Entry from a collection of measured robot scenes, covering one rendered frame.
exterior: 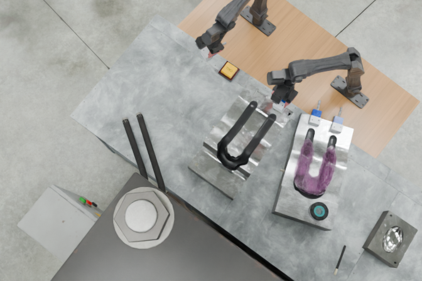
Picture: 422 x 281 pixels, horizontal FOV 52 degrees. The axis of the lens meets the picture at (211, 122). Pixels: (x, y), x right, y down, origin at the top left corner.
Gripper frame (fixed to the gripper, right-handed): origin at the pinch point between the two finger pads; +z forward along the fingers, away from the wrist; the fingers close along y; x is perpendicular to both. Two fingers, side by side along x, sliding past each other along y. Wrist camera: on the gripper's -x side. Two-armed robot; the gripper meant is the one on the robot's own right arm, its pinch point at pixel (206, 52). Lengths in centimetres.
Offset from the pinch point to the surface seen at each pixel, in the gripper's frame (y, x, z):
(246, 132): 43.1, -3.2, 4.0
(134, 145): 21, -46, 26
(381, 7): 0, 178, 24
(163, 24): -29.7, -2.9, 14.4
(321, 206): 89, 2, -5
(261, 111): 38.6, 7.2, -0.6
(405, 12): 13, 190, 19
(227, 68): 9.8, 8.8, 4.8
